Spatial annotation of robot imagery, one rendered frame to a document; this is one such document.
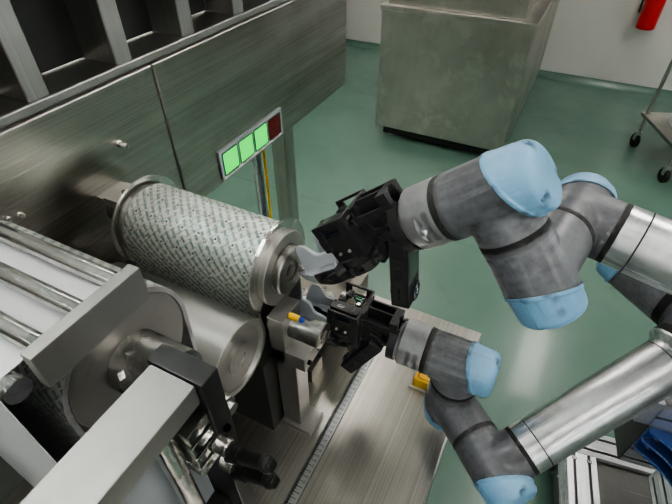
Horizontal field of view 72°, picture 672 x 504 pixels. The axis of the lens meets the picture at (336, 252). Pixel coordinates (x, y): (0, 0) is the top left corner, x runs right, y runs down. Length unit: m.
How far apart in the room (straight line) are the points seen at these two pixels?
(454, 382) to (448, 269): 1.83
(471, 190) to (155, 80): 0.60
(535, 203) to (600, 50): 4.67
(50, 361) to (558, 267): 0.44
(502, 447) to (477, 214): 0.40
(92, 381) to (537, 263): 0.43
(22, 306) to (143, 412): 0.16
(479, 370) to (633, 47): 4.55
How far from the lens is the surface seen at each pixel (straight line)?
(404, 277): 0.58
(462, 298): 2.41
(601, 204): 0.60
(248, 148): 1.12
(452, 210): 0.48
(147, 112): 0.88
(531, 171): 0.45
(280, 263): 0.64
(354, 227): 0.55
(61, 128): 0.78
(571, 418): 0.77
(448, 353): 0.72
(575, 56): 5.12
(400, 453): 0.90
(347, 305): 0.74
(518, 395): 2.14
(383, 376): 0.98
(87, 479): 0.33
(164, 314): 0.51
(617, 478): 1.85
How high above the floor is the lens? 1.72
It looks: 42 degrees down
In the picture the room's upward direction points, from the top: straight up
